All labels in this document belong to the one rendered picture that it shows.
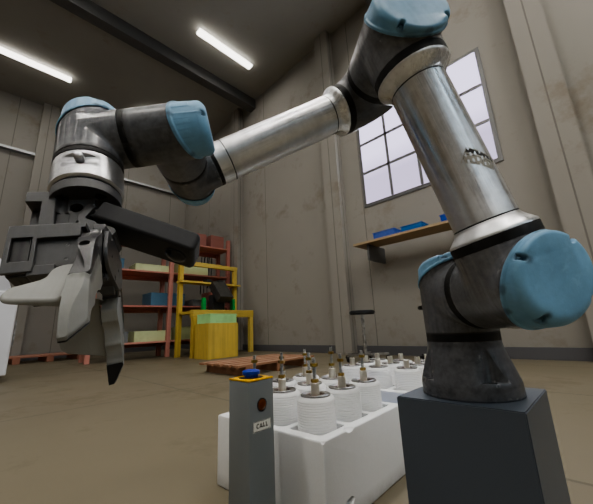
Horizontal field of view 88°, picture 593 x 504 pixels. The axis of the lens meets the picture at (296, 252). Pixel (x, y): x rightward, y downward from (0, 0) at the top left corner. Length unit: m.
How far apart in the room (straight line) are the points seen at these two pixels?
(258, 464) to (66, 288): 0.57
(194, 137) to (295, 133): 0.21
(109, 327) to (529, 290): 0.47
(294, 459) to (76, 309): 0.65
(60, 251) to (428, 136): 0.47
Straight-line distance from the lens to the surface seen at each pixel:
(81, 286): 0.29
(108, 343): 0.40
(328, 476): 0.80
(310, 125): 0.61
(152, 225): 0.38
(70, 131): 0.48
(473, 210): 0.48
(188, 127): 0.45
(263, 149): 0.58
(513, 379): 0.60
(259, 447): 0.76
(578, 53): 4.83
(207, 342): 5.14
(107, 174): 0.43
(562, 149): 4.19
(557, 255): 0.48
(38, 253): 0.37
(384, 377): 1.33
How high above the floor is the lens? 0.42
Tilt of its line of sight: 14 degrees up
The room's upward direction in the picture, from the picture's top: 3 degrees counter-clockwise
